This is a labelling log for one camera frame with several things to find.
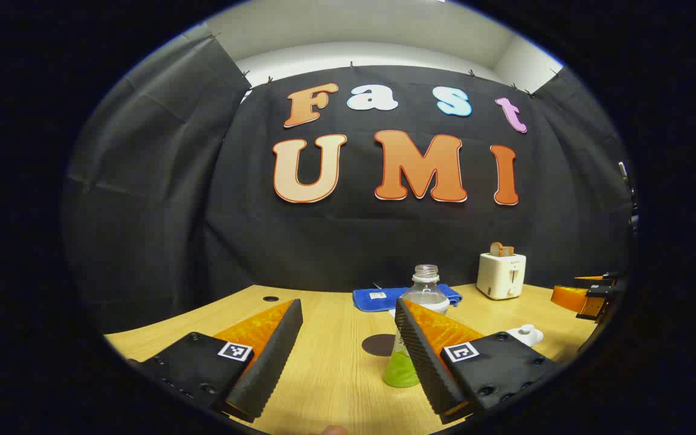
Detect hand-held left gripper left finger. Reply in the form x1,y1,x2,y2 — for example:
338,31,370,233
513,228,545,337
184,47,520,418
126,298,304,424

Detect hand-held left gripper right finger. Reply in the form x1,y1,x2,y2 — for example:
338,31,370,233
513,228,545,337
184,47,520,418
394,297,557,425

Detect white teacup lid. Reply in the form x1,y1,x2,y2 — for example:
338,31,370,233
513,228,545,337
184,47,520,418
507,324,546,346

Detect dark round coaster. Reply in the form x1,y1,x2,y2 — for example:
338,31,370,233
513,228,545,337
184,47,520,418
361,333,397,357

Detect clear water bottle green label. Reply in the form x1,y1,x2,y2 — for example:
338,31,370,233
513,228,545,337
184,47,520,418
383,265,450,388

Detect cream toaster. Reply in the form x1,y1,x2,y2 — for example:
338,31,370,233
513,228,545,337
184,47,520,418
476,251,527,301

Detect blue towel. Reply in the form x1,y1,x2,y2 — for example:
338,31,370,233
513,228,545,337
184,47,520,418
352,284,463,313

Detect black backdrop cloth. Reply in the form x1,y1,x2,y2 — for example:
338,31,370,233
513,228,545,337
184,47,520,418
61,36,636,333

